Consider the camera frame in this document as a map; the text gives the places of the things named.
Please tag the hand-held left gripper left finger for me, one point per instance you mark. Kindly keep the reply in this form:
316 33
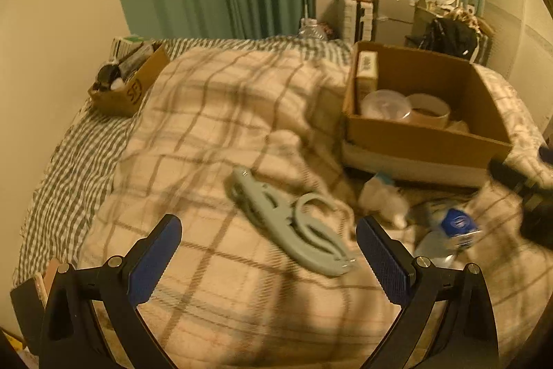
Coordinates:
152 261

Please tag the checkered bed sheet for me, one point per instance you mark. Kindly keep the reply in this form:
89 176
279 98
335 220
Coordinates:
73 161

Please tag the plaid beige blanket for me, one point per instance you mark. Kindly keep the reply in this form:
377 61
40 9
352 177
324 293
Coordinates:
259 187

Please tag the black bag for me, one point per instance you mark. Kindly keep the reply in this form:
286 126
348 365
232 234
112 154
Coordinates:
449 37

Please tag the grey mini fridge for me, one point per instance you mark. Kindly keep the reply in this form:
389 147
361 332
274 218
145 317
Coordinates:
395 16

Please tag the clear water bottle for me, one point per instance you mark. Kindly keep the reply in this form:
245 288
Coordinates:
312 31

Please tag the roll of packing tape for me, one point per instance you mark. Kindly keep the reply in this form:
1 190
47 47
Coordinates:
427 109

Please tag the large cardboard box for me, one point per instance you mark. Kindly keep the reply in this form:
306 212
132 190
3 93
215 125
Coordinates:
425 114

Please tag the clear plastic bottle blue label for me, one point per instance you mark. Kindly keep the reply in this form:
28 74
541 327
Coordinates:
451 230

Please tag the clear plastic round container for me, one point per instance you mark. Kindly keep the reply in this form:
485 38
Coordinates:
386 104

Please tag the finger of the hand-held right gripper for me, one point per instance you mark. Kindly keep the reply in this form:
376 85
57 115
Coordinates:
512 175

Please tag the small cardboard box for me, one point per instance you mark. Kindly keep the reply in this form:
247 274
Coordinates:
129 80

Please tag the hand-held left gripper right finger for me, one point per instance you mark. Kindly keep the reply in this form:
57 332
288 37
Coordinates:
382 261

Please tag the light blue folding hanger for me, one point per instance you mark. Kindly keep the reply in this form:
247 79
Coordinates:
287 218

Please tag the small beige carton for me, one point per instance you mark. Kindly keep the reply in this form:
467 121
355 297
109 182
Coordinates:
366 75

